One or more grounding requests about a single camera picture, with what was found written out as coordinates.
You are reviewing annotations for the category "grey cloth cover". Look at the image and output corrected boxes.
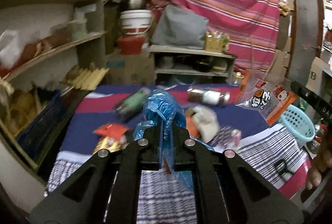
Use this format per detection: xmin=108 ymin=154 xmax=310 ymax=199
xmin=151 ymin=5 xmax=209 ymax=49

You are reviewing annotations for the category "dark blue plastic crate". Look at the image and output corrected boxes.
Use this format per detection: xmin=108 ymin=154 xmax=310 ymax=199
xmin=16 ymin=88 xmax=63 ymax=162

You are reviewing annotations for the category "yellow utensil holder box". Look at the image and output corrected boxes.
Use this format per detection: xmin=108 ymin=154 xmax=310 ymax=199
xmin=204 ymin=31 xmax=229 ymax=53

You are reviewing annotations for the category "person right hand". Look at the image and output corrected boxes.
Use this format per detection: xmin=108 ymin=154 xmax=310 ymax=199
xmin=306 ymin=133 xmax=331 ymax=190

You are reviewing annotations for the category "brown framed door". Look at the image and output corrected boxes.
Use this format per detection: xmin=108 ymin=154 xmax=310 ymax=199
xmin=286 ymin=0 xmax=324 ymax=86

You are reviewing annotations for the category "green label spice jar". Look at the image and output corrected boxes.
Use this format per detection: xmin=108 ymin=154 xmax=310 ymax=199
xmin=114 ymin=87 xmax=151 ymax=122

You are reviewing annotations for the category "orange white cloth rag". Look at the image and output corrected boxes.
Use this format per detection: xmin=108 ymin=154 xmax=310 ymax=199
xmin=185 ymin=105 xmax=220 ymax=144

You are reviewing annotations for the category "white plastic bucket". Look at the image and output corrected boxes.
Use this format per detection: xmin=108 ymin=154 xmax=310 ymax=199
xmin=120 ymin=10 xmax=153 ymax=35

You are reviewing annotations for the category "clear orange snack bag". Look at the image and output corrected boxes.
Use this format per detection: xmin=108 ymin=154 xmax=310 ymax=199
xmin=235 ymin=70 xmax=297 ymax=126

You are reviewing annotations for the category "blue plastic bag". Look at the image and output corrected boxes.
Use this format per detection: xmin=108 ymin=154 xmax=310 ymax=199
xmin=132 ymin=88 xmax=216 ymax=193

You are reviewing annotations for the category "red snack wrapper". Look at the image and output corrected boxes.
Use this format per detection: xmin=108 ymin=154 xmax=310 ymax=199
xmin=93 ymin=123 xmax=129 ymax=154

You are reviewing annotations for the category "striped blue red tablecloth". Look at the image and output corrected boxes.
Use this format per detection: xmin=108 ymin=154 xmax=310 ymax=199
xmin=44 ymin=84 xmax=312 ymax=224

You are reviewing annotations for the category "white label spice jar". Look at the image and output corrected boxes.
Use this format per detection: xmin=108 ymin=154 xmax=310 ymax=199
xmin=187 ymin=86 xmax=231 ymax=106

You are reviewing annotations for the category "purple grape candy packet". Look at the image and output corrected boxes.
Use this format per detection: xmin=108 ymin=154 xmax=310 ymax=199
xmin=211 ymin=126 xmax=242 ymax=150

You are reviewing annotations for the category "grey wall shelf unit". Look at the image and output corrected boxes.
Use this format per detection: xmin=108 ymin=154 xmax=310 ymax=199
xmin=1 ymin=0 xmax=106 ymax=181

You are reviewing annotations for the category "light blue plastic basket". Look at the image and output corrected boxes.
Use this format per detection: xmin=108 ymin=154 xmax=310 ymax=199
xmin=279 ymin=105 xmax=316 ymax=142

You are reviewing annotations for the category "grey low shelf unit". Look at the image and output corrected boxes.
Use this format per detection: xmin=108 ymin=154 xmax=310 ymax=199
xmin=149 ymin=44 xmax=237 ymax=85

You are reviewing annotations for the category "red plastic basket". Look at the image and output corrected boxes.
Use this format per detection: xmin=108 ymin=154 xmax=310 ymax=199
xmin=116 ymin=36 xmax=145 ymax=55

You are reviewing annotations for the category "cardboard box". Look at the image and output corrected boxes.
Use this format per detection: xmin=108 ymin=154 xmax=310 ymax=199
xmin=106 ymin=50 xmax=155 ymax=86

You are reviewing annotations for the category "yellow egg carton tray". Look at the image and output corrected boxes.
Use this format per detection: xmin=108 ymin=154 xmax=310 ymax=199
xmin=62 ymin=63 xmax=109 ymax=91

